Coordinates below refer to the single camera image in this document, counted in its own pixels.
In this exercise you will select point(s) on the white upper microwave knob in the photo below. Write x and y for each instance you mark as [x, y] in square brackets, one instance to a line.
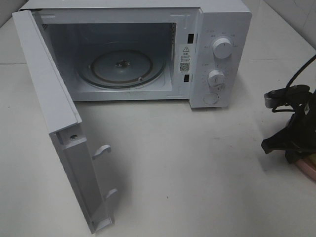
[222, 47]

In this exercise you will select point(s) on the white warning label sticker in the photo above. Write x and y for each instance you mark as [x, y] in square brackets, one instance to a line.
[185, 54]

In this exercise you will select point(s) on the white microwave knob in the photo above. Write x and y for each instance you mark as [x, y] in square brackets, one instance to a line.
[222, 47]
[216, 78]

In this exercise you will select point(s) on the white microwave door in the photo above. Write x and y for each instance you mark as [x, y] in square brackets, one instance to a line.
[63, 121]

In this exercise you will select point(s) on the white microwave oven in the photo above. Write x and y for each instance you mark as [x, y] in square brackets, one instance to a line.
[80, 29]

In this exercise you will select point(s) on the white lower microwave knob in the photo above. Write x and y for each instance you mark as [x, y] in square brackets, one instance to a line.
[216, 78]

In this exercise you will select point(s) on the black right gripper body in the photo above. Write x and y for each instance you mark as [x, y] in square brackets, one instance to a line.
[303, 122]

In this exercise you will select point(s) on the pink round plate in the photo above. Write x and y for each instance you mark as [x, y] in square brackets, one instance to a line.
[308, 166]

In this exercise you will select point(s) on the white round door button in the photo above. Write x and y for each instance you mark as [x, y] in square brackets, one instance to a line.
[211, 98]

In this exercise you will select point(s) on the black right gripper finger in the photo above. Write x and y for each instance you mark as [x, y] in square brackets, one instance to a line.
[294, 156]
[298, 138]

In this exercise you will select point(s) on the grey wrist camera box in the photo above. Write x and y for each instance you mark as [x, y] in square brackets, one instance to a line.
[294, 97]

